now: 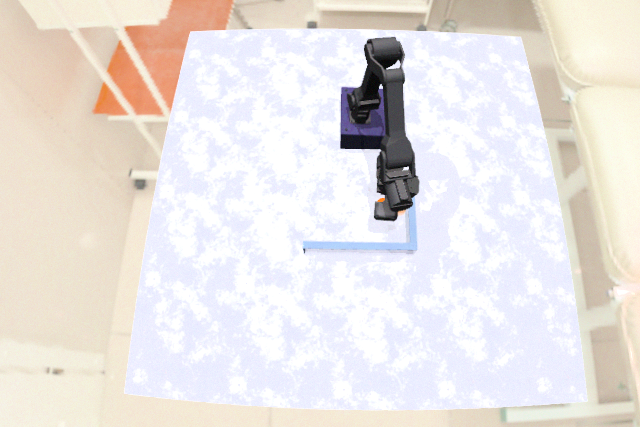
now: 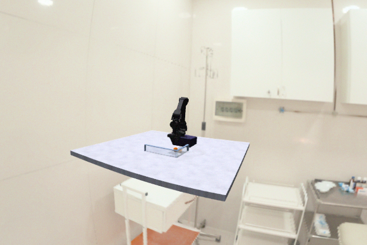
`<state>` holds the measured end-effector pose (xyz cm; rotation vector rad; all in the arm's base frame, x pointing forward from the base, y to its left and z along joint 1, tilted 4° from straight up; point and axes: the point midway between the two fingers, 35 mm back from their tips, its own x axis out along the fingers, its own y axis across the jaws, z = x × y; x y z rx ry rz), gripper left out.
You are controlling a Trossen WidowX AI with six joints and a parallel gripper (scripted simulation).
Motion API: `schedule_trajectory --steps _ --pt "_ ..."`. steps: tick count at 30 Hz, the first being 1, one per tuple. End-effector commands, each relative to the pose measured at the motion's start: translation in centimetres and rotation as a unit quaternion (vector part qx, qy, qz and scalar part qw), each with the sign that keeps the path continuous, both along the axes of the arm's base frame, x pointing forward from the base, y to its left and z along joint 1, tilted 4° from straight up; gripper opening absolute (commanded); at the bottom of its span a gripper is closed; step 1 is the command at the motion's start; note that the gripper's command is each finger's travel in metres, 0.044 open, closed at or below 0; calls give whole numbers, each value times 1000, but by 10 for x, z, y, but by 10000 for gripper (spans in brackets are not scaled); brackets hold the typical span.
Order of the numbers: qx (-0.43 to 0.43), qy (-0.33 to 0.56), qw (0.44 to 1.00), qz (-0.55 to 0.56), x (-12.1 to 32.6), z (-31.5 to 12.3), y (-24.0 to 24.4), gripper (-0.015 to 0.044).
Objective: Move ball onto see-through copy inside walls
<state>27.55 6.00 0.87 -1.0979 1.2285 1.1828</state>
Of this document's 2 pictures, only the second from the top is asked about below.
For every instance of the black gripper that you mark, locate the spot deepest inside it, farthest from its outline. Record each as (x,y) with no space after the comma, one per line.
(173,135)

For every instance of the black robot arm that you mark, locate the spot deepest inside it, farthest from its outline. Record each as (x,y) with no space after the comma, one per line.
(178,117)

